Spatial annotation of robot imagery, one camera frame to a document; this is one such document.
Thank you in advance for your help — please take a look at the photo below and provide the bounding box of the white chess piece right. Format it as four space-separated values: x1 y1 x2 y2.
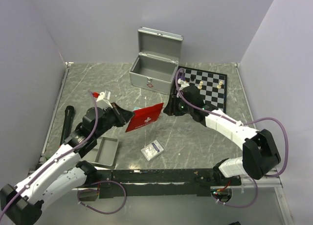
217 81 224 89

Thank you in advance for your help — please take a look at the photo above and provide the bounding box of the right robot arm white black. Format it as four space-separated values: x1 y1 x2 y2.
164 85 281 185

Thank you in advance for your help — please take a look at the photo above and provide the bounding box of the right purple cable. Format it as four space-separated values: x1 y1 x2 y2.
175 68 290 208

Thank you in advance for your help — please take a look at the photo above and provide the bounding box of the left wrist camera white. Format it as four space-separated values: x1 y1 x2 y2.
92 90 112 109

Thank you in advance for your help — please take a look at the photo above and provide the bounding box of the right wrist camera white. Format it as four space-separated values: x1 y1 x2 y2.
178 78 189 90

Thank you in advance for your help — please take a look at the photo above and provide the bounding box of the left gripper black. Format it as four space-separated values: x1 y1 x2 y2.
94 102 135 138

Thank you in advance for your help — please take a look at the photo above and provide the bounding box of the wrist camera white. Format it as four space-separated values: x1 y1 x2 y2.
178 78 189 90
92 90 112 109

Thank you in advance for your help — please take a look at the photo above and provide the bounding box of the black white chessboard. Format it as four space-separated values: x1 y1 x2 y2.
179 67 227 113

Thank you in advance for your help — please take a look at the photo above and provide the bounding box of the white chess piece left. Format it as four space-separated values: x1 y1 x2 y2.
198 81 203 90

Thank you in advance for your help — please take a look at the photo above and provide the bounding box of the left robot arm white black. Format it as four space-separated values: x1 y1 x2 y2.
0 103 134 225

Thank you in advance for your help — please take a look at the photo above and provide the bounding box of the grey plastic divided tray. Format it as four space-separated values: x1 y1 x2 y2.
83 136 119 167

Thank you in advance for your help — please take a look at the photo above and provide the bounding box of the silver metal medicine case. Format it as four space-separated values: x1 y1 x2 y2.
129 27 184 95

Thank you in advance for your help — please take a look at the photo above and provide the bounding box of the red first aid pouch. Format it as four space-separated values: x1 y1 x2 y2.
125 103 164 133

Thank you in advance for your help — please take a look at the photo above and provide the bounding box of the white chess piece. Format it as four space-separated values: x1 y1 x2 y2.
198 81 203 90
217 81 224 89

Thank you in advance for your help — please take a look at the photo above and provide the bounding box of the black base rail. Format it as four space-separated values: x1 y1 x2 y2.
83 168 242 199

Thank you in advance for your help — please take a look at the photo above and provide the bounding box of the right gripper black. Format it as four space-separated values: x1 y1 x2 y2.
163 94 194 116

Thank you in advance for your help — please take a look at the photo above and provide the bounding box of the black marker orange cap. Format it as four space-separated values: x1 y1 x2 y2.
60 105 75 146

